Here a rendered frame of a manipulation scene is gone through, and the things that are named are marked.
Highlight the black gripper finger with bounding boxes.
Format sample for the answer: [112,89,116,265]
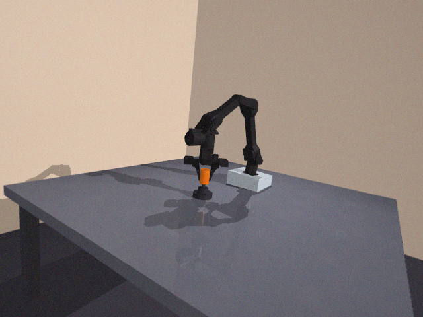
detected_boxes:
[192,164,200,181]
[209,165,219,182]

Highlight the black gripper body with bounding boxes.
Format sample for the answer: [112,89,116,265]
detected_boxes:
[184,145,229,167]

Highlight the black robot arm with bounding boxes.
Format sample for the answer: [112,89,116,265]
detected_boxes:
[184,94,263,176]

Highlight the dark grey round pedestal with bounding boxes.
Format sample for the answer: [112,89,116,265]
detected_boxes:
[193,184,213,200]

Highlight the orange knob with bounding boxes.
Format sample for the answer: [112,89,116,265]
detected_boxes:
[200,168,210,184]

